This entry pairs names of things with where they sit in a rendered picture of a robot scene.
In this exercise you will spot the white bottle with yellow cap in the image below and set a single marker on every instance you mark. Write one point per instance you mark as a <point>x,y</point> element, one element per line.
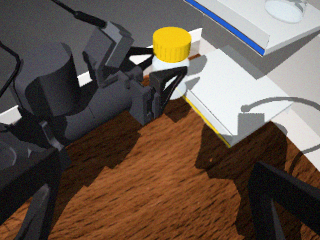
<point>171,47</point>

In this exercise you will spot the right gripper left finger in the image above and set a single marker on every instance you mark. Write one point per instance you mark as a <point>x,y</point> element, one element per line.
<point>24,179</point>

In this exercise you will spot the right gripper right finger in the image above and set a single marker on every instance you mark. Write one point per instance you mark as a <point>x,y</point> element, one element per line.
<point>299,198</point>

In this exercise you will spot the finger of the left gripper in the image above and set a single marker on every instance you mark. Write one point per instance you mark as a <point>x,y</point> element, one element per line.
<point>158,80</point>
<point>136,51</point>

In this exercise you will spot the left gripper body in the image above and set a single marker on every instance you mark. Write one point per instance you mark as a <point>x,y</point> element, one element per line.
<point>116,91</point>

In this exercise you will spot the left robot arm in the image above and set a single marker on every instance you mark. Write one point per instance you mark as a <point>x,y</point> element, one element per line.
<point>46,88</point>

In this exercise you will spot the white bottle with blue cap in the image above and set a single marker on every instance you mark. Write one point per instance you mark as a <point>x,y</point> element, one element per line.
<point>287,11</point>

